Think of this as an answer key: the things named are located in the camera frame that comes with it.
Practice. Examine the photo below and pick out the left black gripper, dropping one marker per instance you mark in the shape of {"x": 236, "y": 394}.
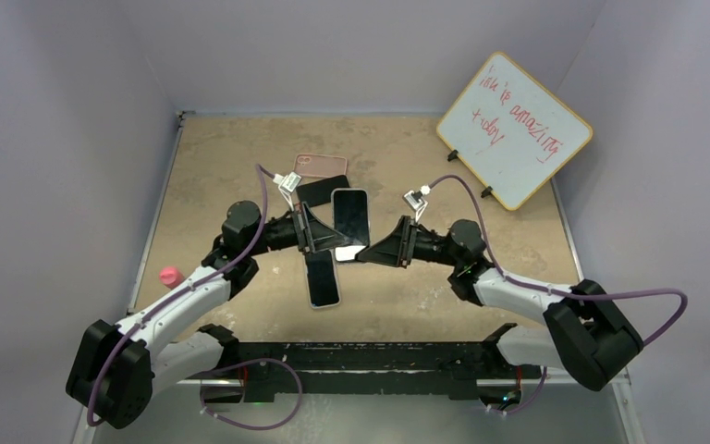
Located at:
{"x": 318, "y": 236}

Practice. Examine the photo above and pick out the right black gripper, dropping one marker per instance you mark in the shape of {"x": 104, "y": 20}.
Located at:
{"x": 397, "y": 249}

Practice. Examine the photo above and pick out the black phone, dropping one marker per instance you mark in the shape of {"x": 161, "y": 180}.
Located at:
{"x": 319, "y": 192}
{"x": 351, "y": 214}
{"x": 322, "y": 282}

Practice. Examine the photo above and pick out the grey clear phone case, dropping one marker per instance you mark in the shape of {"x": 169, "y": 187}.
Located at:
{"x": 338, "y": 288}

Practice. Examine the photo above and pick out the pink phone case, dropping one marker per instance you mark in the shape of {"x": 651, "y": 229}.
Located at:
{"x": 320, "y": 166}

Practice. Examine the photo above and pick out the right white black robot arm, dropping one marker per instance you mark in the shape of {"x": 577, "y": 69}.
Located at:
{"x": 580, "y": 330}

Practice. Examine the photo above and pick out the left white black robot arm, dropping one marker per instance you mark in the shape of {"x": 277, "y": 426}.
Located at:
{"x": 119, "y": 367}

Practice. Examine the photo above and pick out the pink bottle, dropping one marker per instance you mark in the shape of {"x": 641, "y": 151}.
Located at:
{"x": 171, "y": 277}

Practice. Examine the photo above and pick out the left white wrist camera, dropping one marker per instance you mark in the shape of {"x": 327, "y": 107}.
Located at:
{"x": 287, "y": 184}

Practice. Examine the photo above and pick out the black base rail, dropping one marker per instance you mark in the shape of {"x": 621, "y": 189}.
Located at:
{"x": 460, "y": 371}

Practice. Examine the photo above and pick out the white board yellow frame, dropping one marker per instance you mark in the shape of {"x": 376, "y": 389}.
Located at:
{"x": 511, "y": 132}

